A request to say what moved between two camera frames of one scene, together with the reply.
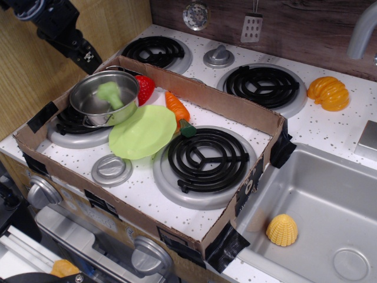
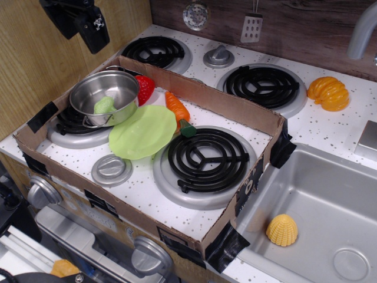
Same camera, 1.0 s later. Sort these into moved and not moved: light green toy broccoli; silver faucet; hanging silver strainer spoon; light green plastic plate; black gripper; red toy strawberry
Moved: black gripper; light green toy broccoli
Not moved: light green plastic plate; silver faucet; hanging silver strainer spoon; red toy strawberry
